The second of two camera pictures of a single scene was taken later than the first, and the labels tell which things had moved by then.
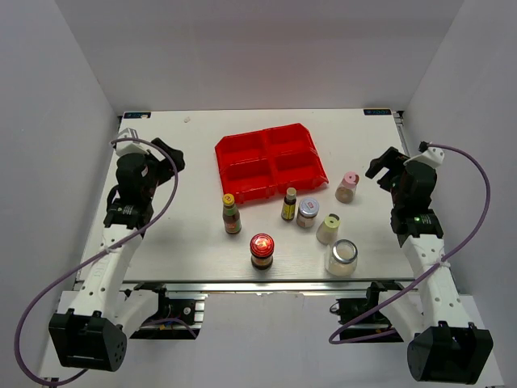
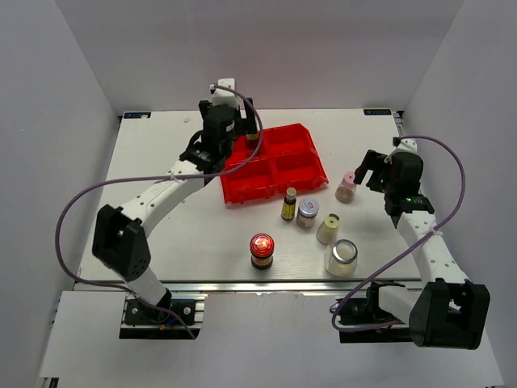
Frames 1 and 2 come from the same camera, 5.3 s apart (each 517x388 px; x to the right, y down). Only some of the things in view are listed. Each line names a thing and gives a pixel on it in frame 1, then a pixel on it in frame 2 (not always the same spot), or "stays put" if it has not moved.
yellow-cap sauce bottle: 231,215 → 251,141
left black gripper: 165,166 → 248,125
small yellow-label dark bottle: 289,204 stays put
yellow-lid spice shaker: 327,231 stays put
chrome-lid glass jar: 342,261 stays put
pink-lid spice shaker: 346,189 stays put
